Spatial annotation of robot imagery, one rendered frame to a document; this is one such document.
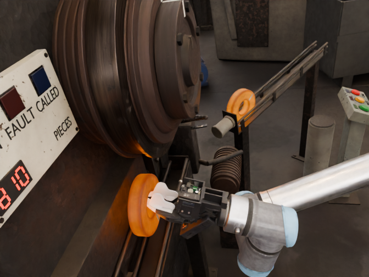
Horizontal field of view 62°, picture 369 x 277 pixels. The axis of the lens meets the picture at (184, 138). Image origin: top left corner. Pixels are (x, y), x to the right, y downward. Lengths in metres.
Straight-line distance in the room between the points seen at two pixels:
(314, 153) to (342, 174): 0.74
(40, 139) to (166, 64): 0.27
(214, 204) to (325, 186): 0.34
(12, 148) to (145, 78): 0.26
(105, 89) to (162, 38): 0.16
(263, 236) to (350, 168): 0.33
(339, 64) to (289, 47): 0.74
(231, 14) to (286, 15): 0.56
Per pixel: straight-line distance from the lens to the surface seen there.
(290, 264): 1.65
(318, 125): 1.58
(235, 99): 1.29
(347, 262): 1.71
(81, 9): 0.63
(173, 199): 0.78
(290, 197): 0.91
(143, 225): 0.74
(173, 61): 0.63
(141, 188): 0.73
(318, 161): 1.69
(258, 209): 0.74
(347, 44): 2.91
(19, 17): 0.63
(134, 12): 0.63
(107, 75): 0.59
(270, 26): 3.47
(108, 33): 0.59
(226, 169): 1.29
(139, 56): 0.62
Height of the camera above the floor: 1.39
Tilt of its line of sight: 35 degrees down
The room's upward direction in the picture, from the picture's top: 10 degrees counter-clockwise
